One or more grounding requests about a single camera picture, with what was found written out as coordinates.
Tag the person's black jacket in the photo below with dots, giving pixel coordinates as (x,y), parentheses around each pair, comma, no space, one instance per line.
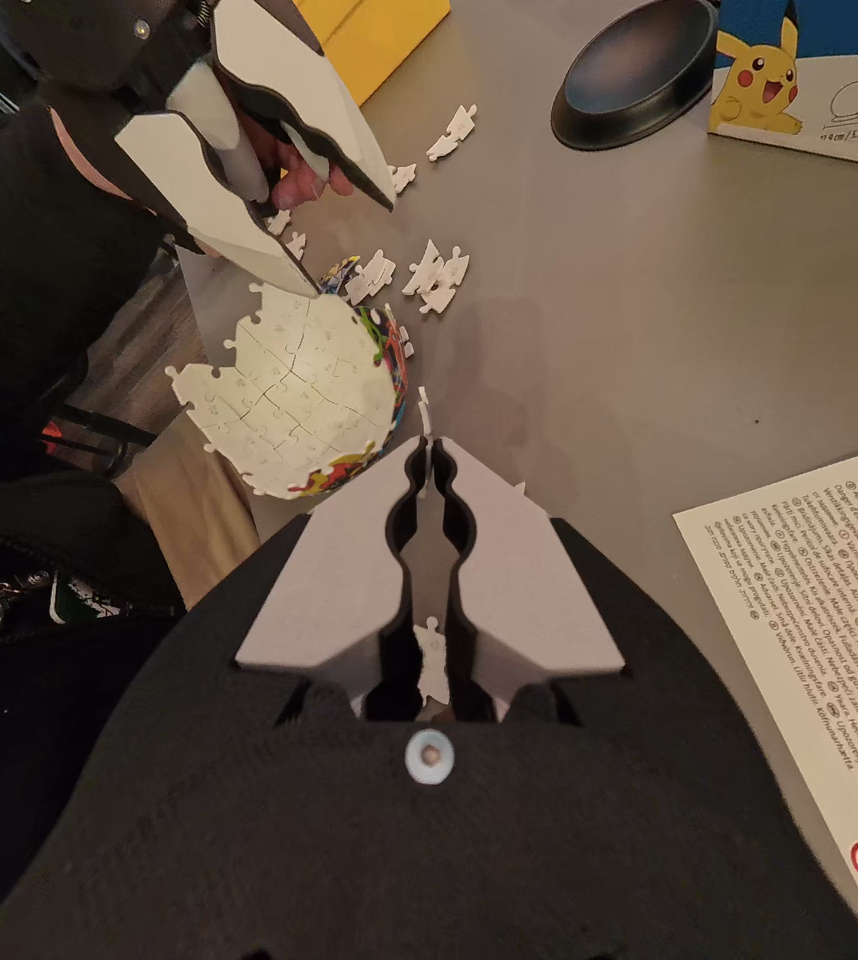
(23,750)

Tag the black white patterned card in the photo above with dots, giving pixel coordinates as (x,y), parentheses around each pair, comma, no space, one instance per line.
(87,600)

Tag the partly built puzzle ball shell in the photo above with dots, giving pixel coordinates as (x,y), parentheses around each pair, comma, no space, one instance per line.
(301,390)

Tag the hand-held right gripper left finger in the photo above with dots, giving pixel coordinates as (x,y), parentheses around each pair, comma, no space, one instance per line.
(324,600)

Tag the puzzle instruction leaflet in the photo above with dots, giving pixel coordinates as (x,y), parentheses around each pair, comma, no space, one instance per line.
(811,637)

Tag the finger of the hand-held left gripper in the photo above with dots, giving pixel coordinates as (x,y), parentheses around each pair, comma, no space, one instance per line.
(188,180)
(294,67)

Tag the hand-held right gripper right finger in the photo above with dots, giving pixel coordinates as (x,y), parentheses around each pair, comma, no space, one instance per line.
(534,600)

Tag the person's left hand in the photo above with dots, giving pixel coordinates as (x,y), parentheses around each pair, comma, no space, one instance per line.
(301,180)

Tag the person's beige trousers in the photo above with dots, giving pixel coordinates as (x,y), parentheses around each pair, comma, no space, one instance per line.
(188,525)

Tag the blue puzzle box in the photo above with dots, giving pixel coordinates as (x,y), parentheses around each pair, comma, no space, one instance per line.
(811,97)

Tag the black metal chair base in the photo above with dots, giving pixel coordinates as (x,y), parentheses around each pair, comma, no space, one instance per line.
(98,435)

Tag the heap of loose puzzle pieces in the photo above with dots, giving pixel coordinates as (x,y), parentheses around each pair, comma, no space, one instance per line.
(436,274)

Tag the black ball stand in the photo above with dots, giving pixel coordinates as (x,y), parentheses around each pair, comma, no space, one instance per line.
(631,75)

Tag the yellow cardboard box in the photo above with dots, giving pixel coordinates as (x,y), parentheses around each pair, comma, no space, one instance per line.
(376,37)

